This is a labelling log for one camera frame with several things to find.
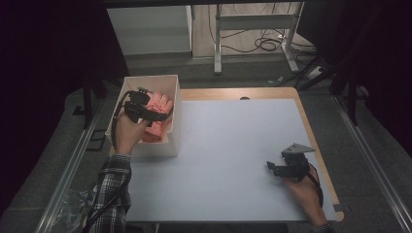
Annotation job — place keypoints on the white power strip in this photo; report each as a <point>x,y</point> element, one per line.
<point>315,73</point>

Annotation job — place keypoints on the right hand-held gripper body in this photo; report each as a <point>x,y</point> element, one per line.
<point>294,163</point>

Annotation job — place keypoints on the black floor bracket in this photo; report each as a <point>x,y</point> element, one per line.
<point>96,139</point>

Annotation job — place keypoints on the white cabinet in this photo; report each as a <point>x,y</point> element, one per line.
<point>150,30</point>

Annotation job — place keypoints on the grey metal desk frame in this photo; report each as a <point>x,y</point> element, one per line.
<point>256,22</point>

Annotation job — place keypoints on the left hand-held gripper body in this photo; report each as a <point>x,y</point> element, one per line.
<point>137,105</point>

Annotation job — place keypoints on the person's left hand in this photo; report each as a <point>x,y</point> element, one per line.
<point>128,136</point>

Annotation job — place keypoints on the black metal stand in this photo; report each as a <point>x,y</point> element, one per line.
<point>351,93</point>

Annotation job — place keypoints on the light blue table mat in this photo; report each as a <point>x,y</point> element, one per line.
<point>226,161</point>

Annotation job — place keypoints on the aluminium rail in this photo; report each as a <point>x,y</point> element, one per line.
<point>372,161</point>
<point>68,174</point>

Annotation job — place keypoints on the person's right hand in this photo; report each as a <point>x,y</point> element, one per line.
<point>306,197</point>

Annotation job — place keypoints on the clear plastic bag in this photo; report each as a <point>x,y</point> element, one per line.
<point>74,210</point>

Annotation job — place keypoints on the pink winter glove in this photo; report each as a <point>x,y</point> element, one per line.
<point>160,101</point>

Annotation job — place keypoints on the black tripod stand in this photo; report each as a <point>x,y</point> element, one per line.
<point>88,97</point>

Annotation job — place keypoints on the white box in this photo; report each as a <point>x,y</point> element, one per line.
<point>162,147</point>

